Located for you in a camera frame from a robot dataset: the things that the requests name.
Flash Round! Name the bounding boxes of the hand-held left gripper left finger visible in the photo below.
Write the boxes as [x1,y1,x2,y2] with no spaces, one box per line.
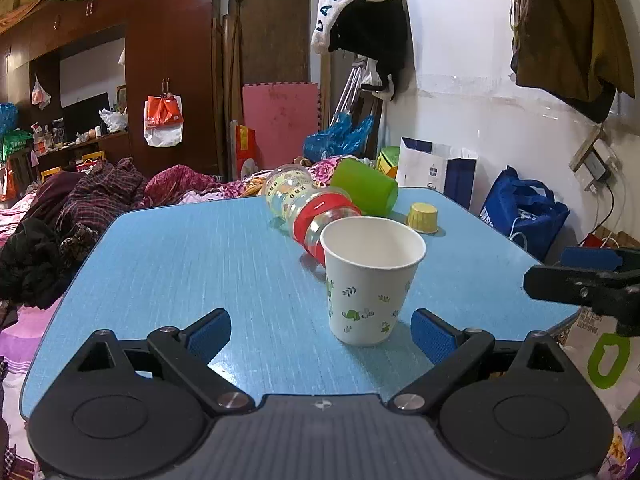
[75,308,256,415]

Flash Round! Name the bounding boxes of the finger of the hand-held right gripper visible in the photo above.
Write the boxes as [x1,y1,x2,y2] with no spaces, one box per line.
[523,264,640,312]
[561,246,640,275]

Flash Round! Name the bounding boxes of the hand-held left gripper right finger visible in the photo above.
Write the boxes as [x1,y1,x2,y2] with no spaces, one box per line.
[387,308,576,415]

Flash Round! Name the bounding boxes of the white paper cup green print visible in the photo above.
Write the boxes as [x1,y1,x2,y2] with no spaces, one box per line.
[320,217,427,347]

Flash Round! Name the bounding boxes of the small yellow cup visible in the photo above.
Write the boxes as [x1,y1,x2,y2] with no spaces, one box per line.
[405,202,440,235]

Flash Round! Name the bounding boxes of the green plastic cup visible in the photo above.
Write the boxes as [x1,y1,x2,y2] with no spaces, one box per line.
[330,158,400,217]

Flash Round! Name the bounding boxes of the white bag green print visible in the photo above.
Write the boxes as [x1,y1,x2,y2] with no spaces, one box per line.
[562,307,640,427]

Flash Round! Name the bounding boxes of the blue fabric tote bag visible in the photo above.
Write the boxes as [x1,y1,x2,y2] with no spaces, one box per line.
[480,166,571,263]

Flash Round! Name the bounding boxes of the magenta floral blanket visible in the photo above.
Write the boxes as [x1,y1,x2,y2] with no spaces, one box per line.
[144,164,273,207]

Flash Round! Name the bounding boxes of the clear plastic bottle red bands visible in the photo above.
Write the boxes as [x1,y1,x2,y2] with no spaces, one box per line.
[263,164,363,267]

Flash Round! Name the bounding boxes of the white and blue paper bag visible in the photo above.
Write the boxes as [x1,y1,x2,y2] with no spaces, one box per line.
[396,137,479,211]

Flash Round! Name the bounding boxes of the purple plaid blanket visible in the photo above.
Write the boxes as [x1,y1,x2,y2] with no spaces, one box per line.
[55,157,152,243]

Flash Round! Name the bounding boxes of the yellow green box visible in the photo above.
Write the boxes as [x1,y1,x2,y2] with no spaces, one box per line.
[376,146,401,180]

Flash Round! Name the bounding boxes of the red gift box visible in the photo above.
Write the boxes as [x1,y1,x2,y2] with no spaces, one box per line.
[234,120,259,182]

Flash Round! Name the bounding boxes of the black cloth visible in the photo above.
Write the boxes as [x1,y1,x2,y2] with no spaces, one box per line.
[0,217,99,311]

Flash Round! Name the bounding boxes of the pink printed bedsheet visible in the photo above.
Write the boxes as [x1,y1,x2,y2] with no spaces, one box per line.
[0,297,67,480]

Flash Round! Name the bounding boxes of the blue plastic bags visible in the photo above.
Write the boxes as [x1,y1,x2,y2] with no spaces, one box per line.
[303,114,376,162]

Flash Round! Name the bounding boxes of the orange and white plastic bag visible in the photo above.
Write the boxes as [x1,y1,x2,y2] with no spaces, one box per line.
[144,94,185,148]

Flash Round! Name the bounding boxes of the pink foam mat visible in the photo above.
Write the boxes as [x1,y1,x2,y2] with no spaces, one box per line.
[242,83,321,172]

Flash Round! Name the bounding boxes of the olive hanging clothes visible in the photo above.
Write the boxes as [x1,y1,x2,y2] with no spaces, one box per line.
[509,0,637,124]

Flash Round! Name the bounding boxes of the crumpled white plastic bag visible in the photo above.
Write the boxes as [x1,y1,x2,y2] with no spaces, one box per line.
[99,107,129,134]

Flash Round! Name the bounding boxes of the black screen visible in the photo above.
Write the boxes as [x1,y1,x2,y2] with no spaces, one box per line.
[62,92,110,137]

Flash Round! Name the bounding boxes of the folded metal rack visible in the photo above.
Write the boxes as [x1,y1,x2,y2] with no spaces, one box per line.
[332,57,382,127]

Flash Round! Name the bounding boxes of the small white plastic bag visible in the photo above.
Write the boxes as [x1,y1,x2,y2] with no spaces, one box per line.
[31,75,52,110]

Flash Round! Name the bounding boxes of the dark wooden wardrobe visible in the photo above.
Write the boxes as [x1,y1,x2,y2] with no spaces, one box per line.
[0,0,224,183]

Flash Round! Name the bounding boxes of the brown wooden board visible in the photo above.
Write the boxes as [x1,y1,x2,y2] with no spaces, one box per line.
[229,0,311,87]

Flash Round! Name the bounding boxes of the black hanging garment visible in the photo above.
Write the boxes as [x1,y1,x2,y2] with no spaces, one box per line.
[327,0,408,102]

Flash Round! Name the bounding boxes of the white charger cable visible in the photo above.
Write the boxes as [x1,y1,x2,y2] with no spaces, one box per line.
[592,180,617,241]

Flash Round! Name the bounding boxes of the wall socket with charger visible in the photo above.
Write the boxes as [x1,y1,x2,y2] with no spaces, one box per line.
[570,127,622,194]

